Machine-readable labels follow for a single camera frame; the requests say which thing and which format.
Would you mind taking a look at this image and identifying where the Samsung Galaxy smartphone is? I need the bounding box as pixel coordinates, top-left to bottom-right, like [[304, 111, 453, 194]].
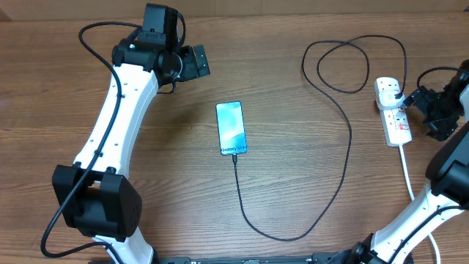
[[215, 101, 248, 155]]

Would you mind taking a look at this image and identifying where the black USB charging cable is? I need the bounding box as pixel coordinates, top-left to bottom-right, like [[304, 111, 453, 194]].
[[231, 34, 408, 243]]

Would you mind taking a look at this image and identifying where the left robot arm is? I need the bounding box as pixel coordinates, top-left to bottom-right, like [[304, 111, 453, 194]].
[[52, 4, 210, 263]]

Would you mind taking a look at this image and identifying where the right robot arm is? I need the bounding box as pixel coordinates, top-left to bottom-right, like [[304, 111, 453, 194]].
[[329, 61, 468, 264]]

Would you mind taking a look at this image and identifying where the white USB charger plug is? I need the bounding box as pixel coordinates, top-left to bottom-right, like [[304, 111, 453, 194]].
[[376, 90, 405, 111]]

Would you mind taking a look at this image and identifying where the white power strip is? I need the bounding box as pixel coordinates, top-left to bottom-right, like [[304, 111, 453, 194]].
[[374, 77, 412, 147]]

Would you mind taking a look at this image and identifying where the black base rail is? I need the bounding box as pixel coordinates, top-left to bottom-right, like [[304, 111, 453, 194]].
[[87, 251, 415, 264]]

